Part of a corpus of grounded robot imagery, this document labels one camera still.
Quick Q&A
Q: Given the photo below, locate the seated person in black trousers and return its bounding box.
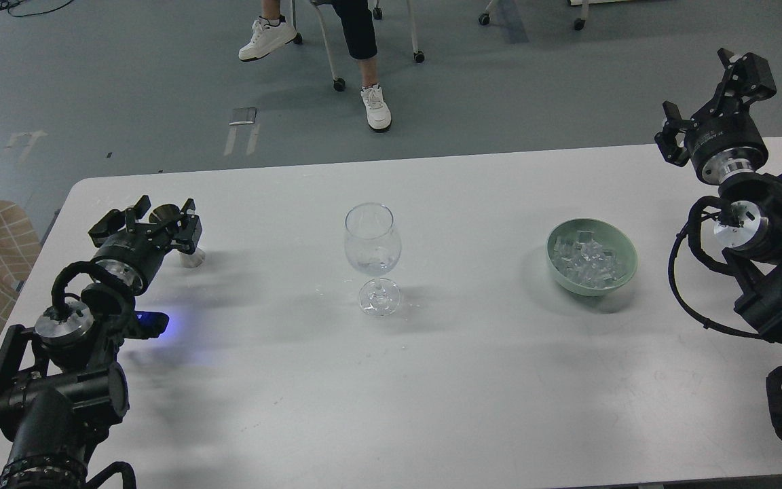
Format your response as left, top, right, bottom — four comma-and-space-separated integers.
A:
237, 1, 393, 132

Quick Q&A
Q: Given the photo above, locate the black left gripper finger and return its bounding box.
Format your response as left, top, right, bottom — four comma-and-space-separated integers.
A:
89, 195, 150, 249
154, 198, 202, 255

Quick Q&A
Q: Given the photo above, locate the pile of ice cubes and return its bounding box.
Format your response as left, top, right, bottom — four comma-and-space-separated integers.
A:
551, 231, 627, 290

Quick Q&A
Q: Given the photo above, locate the steel cocktail jigger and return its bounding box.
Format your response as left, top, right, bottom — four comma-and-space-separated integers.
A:
149, 206, 206, 269

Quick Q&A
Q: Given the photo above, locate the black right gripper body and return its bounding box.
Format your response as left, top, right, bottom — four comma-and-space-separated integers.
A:
686, 112, 768, 185

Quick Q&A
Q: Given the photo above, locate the green bowl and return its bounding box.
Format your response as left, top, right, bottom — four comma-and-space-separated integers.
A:
545, 219, 639, 297

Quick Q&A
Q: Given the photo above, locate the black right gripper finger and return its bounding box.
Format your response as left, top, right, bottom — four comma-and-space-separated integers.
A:
654, 101, 701, 167
703, 48, 778, 117

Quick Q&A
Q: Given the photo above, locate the clear wine glass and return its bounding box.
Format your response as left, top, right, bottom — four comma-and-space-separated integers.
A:
343, 203, 403, 316

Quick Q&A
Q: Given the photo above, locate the white rolling chair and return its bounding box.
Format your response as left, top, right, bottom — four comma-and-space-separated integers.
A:
289, 0, 426, 92

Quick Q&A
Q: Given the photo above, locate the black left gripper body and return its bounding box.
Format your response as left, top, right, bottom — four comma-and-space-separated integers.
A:
90, 229, 172, 296

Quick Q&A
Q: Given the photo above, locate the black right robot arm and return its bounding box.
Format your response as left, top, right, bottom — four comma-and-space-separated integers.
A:
654, 48, 782, 344

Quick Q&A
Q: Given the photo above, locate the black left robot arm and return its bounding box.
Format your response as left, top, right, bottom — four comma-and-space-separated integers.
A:
0, 195, 203, 488

